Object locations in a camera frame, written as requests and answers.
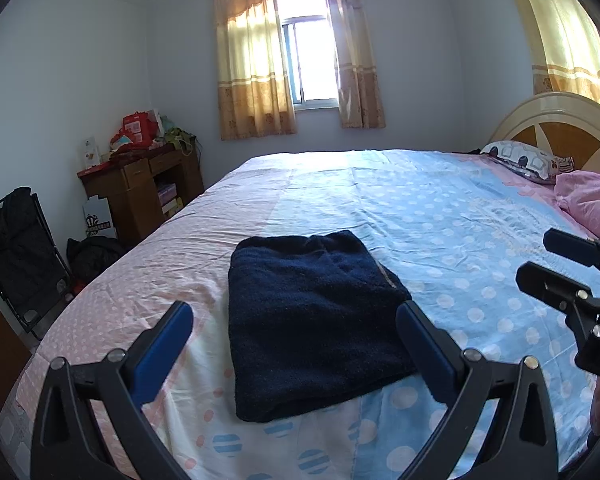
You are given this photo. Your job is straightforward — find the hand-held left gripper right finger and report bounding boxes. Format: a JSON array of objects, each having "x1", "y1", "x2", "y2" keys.
[{"x1": 395, "y1": 300, "x2": 561, "y2": 480}]

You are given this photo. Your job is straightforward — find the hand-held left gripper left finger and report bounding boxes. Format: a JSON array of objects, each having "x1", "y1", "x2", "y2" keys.
[{"x1": 30, "y1": 301, "x2": 196, "y2": 480}]

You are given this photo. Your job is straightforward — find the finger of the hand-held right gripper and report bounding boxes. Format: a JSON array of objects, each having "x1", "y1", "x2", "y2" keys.
[
  {"x1": 515, "y1": 261, "x2": 600, "y2": 328},
  {"x1": 542, "y1": 228, "x2": 600, "y2": 273}
]

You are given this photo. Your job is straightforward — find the navy patterned knit sweater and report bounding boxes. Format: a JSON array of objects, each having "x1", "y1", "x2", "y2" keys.
[{"x1": 227, "y1": 230, "x2": 421, "y2": 423}]

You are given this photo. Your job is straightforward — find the pink quilt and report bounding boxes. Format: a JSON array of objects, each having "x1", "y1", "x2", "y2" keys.
[{"x1": 553, "y1": 170, "x2": 600, "y2": 241}]

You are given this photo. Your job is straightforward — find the white patterned pillow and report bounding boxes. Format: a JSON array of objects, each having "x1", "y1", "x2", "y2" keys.
[{"x1": 479, "y1": 140, "x2": 576, "y2": 186}]

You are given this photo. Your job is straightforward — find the black backpack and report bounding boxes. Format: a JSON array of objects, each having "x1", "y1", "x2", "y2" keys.
[{"x1": 66, "y1": 235, "x2": 127, "y2": 286}]

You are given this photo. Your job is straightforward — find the cream and brown headboard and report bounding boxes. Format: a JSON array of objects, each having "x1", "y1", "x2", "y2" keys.
[{"x1": 487, "y1": 91, "x2": 600, "y2": 183}]

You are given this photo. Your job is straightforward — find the white paper bag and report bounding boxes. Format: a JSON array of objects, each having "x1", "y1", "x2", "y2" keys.
[{"x1": 82, "y1": 195, "x2": 118, "y2": 239}]

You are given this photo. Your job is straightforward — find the bed with pastel dotted sheet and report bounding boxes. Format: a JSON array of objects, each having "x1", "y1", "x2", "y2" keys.
[{"x1": 0, "y1": 149, "x2": 600, "y2": 480}]

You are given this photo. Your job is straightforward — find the boxes in desk shelf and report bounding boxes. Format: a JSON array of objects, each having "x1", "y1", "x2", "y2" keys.
[{"x1": 155, "y1": 183, "x2": 183, "y2": 216}]

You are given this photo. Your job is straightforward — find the brown wooden desk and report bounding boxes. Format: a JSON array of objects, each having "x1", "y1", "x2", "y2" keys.
[{"x1": 77, "y1": 144, "x2": 205, "y2": 248}]

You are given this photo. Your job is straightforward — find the black folding chair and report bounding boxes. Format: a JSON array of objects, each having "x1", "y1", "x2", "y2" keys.
[{"x1": 0, "y1": 186, "x2": 76, "y2": 341}]

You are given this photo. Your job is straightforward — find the small white carton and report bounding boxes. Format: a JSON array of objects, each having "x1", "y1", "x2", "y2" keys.
[{"x1": 82, "y1": 137, "x2": 101, "y2": 170}]

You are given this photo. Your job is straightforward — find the yellow curtain beside headboard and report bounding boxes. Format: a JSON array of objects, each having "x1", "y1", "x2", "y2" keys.
[{"x1": 500, "y1": 0, "x2": 600, "y2": 116}]

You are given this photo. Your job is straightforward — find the red gift bag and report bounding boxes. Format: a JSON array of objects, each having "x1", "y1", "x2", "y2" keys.
[{"x1": 122, "y1": 111, "x2": 156, "y2": 143}]

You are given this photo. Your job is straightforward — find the right orange window curtain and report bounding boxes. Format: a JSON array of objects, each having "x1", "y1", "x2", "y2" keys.
[{"x1": 319, "y1": 0, "x2": 387, "y2": 129}]

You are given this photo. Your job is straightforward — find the wide yellow curtain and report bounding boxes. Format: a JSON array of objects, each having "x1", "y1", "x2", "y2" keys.
[{"x1": 212, "y1": 0, "x2": 297, "y2": 141}]

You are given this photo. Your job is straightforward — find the window with sliding panes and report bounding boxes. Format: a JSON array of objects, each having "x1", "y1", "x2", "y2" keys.
[{"x1": 276, "y1": 0, "x2": 342, "y2": 109}]

